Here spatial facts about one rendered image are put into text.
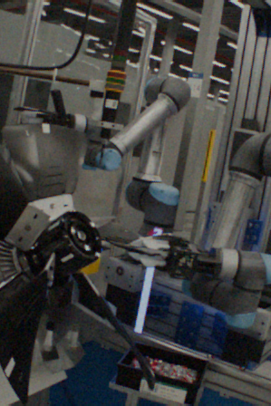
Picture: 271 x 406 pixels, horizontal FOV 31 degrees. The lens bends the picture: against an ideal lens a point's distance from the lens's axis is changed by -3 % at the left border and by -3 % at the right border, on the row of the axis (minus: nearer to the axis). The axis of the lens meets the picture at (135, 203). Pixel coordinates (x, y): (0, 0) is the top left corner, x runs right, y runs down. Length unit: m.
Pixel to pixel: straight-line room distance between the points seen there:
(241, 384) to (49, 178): 0.77
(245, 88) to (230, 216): 0.73
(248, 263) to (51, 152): 0.54
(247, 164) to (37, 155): 0.53
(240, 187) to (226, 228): 0.11
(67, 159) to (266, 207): 0.89
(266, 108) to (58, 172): 0.96
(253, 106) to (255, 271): 0.83
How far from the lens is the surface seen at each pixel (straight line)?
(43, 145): 1.22
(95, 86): 1.11
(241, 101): 1.92
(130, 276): 1.76
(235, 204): 1.32
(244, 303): 1.25
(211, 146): 6.94
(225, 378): 1.45
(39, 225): 1.04
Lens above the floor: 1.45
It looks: 8 degrees down
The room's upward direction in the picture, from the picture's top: 10 degrees clockwise
